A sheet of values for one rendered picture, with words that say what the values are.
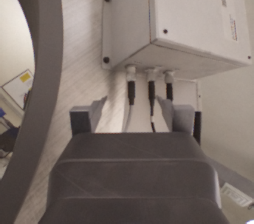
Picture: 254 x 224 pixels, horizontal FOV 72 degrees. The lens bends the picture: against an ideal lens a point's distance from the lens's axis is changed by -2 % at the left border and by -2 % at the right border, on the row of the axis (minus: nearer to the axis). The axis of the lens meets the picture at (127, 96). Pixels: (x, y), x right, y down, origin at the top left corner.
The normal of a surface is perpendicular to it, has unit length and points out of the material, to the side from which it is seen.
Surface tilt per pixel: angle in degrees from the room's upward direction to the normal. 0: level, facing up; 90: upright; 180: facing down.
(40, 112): 90
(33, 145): 90
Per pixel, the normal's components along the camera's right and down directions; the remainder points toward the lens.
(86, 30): 0.47, -0.12
